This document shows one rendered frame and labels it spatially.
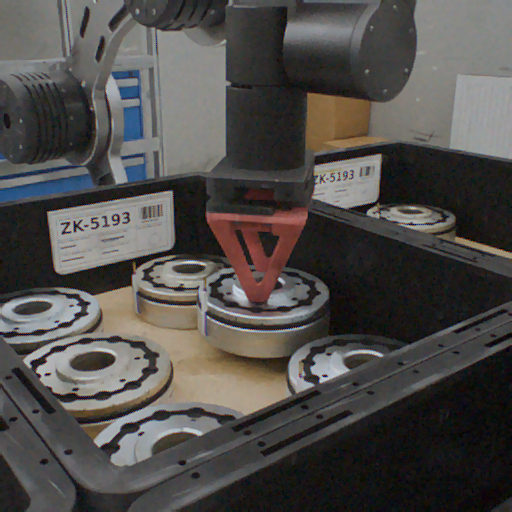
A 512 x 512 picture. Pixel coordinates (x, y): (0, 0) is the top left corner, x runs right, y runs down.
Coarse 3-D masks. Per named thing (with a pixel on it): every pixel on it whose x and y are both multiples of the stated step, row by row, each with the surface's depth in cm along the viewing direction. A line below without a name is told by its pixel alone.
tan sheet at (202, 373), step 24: (120, 312) 59; (144, 336) 54; (168, 336) 54; (192, 336) 54; (192, 360) 50; (216, 360) 50; (240, 360) 50; (264, 360) 50; (288, 360) 50; (192, 384) 47; (216, 384) 47; (240, 384) 47; (264, 384) 47; (240, 408) 44
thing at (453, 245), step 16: (368, 144) 81; (384, 144) 81; (400, 144) 83; (416, 144) 81; (480, 160) 74; (496, 160) 73; (336, 208) 54; (384, 224) 50; (432, 240) 46; (448, 240) 46; (480, 256) 43; (496, 256) 43
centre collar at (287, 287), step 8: (256, 272) 52; (264, 272) 52; (256, 280) 52; (280, 280) 51; (288, 280) 51; (232, 288) 50; (240, 288) 49; (280, 288) 50; (288, 288) 50; (240, 296) 49; (272, 296) 48; (280, 296) 49; (288, 296) 49
